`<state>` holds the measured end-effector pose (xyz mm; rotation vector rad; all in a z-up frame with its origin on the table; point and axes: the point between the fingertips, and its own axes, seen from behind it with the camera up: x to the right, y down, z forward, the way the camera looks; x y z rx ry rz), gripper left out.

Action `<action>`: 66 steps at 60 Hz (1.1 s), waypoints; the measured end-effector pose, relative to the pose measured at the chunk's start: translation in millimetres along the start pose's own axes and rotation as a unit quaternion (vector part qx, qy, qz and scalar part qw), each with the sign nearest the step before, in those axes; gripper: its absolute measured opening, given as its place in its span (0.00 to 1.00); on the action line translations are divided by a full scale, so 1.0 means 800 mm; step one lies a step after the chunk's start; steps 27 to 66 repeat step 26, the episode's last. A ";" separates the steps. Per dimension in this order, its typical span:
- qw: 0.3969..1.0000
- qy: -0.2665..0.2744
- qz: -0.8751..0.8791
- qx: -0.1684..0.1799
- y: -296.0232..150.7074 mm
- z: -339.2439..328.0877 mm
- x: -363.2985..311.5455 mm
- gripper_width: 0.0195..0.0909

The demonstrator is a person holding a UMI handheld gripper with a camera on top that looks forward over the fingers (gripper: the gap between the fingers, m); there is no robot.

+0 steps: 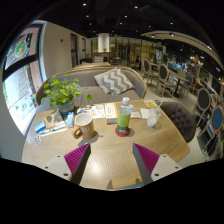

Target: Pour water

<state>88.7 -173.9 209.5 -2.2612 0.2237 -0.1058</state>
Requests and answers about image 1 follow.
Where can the group of dining chairs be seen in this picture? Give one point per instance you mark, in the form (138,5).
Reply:
(166,78)

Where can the yellow white square card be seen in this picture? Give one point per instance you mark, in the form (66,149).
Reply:
(150,103)

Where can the small blue white carton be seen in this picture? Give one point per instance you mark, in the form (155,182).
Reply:
(70,120)

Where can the clear bottle with green label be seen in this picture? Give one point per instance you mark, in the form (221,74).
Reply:
(124,118)

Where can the grey curved sofa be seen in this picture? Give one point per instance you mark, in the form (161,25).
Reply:
(86,81)

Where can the green potted plant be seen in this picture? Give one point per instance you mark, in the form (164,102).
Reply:
(61,93)

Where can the group of ceiling lights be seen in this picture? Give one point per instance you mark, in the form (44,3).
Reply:
(136,10)

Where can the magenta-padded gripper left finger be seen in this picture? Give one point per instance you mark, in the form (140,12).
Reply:
(78,157)

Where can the dark tufted chair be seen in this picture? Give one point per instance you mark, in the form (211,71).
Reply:
(180,120)

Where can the orange white box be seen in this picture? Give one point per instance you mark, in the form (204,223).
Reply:
(111,113)

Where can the white printed leaflet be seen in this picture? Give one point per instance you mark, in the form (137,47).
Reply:
(97,111)

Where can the white booklet stack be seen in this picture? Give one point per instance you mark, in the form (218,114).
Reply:
(55,123)

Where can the small blue pack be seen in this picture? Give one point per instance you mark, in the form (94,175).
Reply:
(40,127)

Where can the clear plastic cup with straw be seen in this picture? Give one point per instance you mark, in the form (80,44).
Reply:
(153,118)

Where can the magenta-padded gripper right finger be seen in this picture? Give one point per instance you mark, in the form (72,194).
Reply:
(146,158)

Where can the white paper napkin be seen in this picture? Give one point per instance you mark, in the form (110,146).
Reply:
(144,113)

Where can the brown lettered mug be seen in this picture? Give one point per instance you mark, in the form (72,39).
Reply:
(86,128)

